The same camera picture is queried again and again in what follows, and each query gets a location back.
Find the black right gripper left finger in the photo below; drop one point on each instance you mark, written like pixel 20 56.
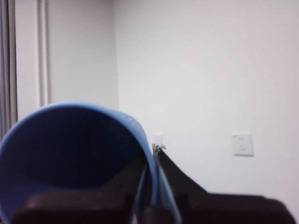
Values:
pixel 93 205

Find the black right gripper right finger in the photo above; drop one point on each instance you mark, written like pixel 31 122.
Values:
pixel 222 210

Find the blue ribbed plastic cup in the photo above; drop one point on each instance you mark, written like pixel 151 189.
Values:
pixel 70 140

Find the grey pleated window curtain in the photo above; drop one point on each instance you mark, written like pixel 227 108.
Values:
pixel 7 58

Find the white wall socket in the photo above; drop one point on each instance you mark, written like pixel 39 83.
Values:
pixel 243 144

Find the white vertical wall pipe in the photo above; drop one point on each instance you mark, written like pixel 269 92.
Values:
pixel 43 51

